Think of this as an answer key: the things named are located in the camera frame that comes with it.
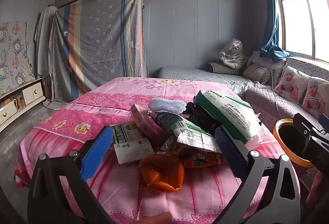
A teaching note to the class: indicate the green white barcode wrapper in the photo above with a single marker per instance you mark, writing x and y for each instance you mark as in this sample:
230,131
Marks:
185,134

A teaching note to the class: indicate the large window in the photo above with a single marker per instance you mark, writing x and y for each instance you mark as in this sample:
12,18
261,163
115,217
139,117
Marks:
300,21

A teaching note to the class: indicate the orange snack packet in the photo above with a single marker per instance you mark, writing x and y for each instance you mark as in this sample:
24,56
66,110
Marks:
201,160

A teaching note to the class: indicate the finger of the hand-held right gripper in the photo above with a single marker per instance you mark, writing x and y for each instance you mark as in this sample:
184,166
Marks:
324,124
305,125

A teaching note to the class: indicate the person's right hand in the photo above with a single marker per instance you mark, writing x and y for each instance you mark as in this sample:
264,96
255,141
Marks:
317,189

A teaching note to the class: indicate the person's left hand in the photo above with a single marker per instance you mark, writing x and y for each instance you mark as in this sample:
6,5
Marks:
158,218

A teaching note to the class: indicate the white knitted cloth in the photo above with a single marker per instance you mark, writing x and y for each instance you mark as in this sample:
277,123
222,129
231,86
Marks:
164,104

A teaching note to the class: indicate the clear plastic bag of bedding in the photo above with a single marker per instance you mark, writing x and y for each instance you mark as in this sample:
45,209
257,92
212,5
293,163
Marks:
232,53

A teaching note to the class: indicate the black plastic bag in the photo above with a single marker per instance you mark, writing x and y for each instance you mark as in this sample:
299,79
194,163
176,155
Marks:
198,116

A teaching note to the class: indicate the white green tissue pack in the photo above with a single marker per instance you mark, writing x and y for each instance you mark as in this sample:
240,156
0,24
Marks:
231,113

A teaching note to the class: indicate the grey bolster pillow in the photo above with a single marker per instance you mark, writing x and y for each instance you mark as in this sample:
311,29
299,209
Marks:
221,67

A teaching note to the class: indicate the beige cushion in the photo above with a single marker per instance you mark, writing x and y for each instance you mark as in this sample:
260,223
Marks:
255,72

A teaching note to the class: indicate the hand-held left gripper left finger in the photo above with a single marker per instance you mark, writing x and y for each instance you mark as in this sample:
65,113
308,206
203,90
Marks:
97,152

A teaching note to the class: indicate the white low cabinet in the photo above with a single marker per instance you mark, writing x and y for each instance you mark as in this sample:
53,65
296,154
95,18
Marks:
28,94

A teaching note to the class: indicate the grey quilted sofa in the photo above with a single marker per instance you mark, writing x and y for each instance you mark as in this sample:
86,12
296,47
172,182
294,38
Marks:
205,75

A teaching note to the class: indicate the baby print pillow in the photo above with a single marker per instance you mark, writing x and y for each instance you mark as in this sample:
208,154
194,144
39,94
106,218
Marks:
290,84
314,97

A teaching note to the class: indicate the white green medicine box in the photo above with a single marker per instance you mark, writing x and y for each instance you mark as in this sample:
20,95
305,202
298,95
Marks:
128,148

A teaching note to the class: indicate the yellow rimmed trash bin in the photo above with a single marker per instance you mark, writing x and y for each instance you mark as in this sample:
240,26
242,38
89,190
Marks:
287,136

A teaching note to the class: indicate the cartoon wall poster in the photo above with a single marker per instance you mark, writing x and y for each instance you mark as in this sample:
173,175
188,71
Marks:
14,54

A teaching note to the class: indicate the striped floral cloth cover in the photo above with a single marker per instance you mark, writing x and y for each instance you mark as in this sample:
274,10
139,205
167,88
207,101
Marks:
102,39

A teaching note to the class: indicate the pink floral bedsheet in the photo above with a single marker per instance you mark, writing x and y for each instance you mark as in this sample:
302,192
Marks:
102,100

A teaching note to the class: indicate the blue curtain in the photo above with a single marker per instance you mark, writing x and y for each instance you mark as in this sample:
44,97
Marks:
272,21

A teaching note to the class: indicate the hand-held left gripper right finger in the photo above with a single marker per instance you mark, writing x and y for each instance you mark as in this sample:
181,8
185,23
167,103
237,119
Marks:
227,150

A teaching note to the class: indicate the white hanging garment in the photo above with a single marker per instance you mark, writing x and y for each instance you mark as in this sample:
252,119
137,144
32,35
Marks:
43,34

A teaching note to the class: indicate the pink carton box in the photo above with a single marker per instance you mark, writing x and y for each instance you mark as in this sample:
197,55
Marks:
140,116

